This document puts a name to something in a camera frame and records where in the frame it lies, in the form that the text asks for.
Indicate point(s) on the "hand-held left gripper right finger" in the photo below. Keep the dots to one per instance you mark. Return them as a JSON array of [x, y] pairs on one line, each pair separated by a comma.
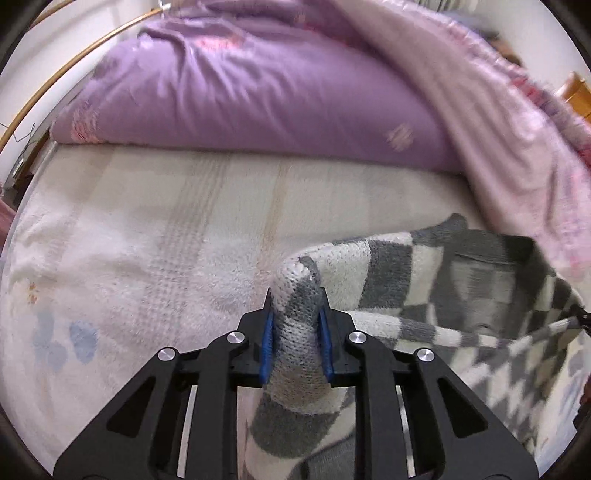
[[326, 344]]

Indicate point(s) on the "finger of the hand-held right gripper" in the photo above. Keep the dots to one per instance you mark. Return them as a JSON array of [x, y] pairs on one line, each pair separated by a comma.
[[583, 318]]

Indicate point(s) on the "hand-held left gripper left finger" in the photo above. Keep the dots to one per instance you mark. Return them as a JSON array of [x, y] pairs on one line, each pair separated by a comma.
[[265, 344]]

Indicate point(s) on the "grey white checkered knit sweater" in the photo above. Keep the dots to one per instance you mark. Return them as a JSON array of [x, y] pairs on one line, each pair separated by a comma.
[[406, 277]]

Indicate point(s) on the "white fleece bed sheet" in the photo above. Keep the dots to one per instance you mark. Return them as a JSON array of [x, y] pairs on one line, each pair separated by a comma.
[[138, 240]]

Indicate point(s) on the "pink floral blanket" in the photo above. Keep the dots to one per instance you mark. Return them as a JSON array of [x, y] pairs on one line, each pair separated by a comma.
[[498, 134]]

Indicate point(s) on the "wooden furniture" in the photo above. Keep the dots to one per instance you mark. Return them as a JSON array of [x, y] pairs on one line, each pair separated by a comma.
[[578, 94]]

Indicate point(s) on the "purple floral pillow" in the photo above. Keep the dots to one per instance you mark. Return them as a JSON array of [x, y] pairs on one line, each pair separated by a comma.
[[258, 97]]

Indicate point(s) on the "curved wooden bed frame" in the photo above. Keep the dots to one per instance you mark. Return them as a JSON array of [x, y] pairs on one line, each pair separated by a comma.
[[55, 74]]

